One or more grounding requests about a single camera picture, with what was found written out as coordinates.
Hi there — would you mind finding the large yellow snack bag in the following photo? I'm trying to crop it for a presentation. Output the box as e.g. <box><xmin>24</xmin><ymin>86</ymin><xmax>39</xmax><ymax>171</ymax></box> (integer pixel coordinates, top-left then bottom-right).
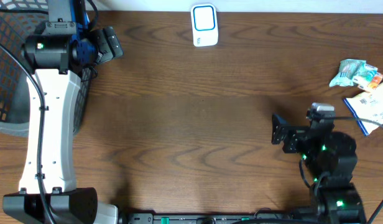
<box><xmin>343</xmin><ymin>83</ymin><xmax>383</xmax><ymax>124</ymax></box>

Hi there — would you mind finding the light blue tissue pack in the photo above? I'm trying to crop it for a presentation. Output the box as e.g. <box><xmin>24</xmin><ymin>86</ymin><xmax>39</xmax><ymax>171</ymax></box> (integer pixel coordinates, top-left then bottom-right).
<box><xmin>352</xmin><ymin>63</ymin><xmax>378</xmax><ymax>86</ymax></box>

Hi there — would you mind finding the teal snack packet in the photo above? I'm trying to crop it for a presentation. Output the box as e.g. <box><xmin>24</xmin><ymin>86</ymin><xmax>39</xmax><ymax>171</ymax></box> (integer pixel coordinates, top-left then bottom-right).
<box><xmin>329</xmin><ymin>59</ymin><xmax>366</xmax><ymax>87</ymax></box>

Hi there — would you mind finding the small orange carton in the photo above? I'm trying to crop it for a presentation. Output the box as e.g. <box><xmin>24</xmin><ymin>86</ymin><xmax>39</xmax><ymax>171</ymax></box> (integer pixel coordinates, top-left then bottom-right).
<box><xmin>358</xmin><ymin>72</ymin><xmax>383</xmax><ymax>92</ymax></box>

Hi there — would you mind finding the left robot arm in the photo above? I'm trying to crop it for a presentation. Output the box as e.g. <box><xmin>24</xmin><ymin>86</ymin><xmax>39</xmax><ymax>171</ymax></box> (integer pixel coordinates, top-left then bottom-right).
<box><xmin>2</xmin><ymin>1</ymin><xmax>126</xmax><ymax>224</ymax></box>

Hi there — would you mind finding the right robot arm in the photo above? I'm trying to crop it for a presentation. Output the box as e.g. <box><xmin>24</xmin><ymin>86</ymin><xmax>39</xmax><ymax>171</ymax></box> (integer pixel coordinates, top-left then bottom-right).
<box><xmin>272</xmin><ymin>109</ymin><xmax>366</xmax><ymax>223</ymax></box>

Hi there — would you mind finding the grey plastic mesh basket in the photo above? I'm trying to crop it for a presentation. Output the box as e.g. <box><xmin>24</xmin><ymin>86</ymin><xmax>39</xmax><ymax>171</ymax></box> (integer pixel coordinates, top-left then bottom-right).
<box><xmin>0</xmin><ymin>0</ymin><xmax>95</xmax><ymax>138</ymax></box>

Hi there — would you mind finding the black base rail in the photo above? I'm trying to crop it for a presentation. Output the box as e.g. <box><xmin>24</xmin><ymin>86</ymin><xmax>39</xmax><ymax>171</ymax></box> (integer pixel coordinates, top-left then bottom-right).
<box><xmin>118</xmin><ymin>211</ymin><xmax>316</xmax><ymax>224</ymax></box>

